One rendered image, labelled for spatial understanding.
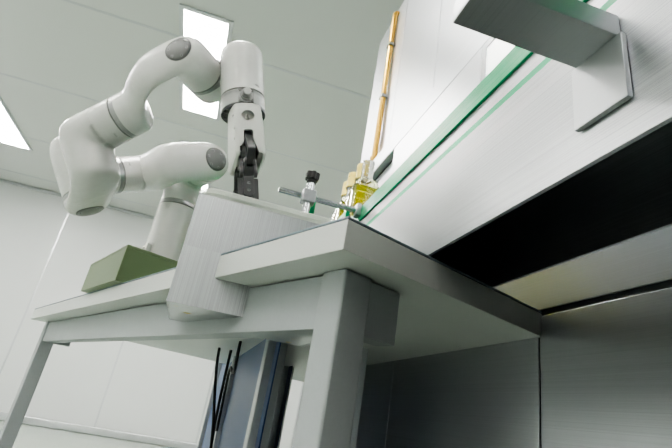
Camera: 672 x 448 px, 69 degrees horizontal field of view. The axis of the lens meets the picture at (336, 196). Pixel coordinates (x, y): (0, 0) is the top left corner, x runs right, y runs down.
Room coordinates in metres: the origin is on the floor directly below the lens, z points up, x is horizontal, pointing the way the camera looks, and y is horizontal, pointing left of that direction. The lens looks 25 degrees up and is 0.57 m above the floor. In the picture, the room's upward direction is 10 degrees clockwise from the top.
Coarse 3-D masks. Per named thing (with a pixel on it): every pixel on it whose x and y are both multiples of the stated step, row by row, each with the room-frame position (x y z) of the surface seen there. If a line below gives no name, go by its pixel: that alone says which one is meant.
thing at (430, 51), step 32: (416, 0) 1.29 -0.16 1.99; (448, 0) 1.03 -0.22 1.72; (416, 32) 1.25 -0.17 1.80; (448, 32) 1.01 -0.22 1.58; (384, 64) 1.57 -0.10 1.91; (416, 64) 1.22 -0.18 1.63; (448, 64) 0.99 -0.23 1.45; (416, 96) 1.19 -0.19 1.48; (384, 128) 1.45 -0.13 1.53; (384, 160) 1.34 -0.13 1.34; (608, 256) 0.53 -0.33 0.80; (640, 256) 0.49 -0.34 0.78; (512, 288) 0.71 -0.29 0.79; (544, 288) 0.64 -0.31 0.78; (576, 288) 0.58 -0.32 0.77; (608, 288) 0.53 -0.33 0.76
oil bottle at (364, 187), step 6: (360, 180) 1.00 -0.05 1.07; (366, 180) 1.00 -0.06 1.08; (372, 180) 1.00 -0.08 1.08; (354, 186) 1.01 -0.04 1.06; (360, 186) 1.00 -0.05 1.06; (366, 186) 1.00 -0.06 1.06; (372, 186) 1.00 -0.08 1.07; (378, 186) 1.01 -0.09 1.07; (354, 192) 1.00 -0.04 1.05; (360, 192) 1.00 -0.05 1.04; (366, 192) 1.00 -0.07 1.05; (372, 192) 1.00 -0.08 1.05; (354, 198) 1.00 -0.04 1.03; (360, 198) 1.00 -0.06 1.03; (366, 198) 1.00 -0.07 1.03; (348, 204) 1.04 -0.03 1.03; (354, 204) 1.00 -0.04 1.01
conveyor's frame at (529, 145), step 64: (640, 0) 0.23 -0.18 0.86; (640, 64) 0.24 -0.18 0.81; (512, 128) 0.37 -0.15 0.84; (640, 128) 0.24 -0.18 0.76; (448, 192) 0.49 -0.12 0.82; (512, 192) 0.37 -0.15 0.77; (576, 192) 0.45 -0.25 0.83; (640, 192) 0.37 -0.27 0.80; (448, 256) 0.72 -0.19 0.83; (512, 256) 0.56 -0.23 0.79; (576, 256) 0.45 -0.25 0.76
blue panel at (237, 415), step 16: (256, 352) 1.27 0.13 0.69; (224, 368) 2.28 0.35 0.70; (240, 368) 1.58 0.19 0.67; (256, 368) 1.21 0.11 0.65; (272, 368) 0.98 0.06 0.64; (240, 384) 1.48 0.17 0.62; (256, 384) 1.15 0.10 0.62; (272, 384) 0.96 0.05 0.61; (288, 384) 1.71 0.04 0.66; (240, 400) 1.39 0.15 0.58; (240, 416) 1.31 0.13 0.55; (208, 432) 2.29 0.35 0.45; (224, 432) 1.61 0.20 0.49; (240, 432) 1.24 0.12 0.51
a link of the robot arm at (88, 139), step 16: (80, 112) 0.79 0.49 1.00; (96, 112) 0.77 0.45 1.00; (64, 128) 0.79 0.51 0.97; (80, 128) 0.78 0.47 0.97; (96, 128) 0.78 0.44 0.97; (112, 128) 0.78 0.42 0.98; (64, 144) 0.80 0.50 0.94; (80, 144) 0.79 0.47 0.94; (96, 144) 0.80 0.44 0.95; (112, 144) 0.81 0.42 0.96; (80, 160) 0.79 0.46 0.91; (96, 160) 0.80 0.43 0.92; (112, 160) 0.82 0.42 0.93; (80, 176) 0.81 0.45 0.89; (96, 176) 0.81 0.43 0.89; (112, 176) 0.83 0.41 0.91; (80, 192) 0.85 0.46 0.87; (96, 192) 0.86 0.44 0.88; (112, 192) 0.89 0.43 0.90; (80, 208) 0.91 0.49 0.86; (96, 208) 0.93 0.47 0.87
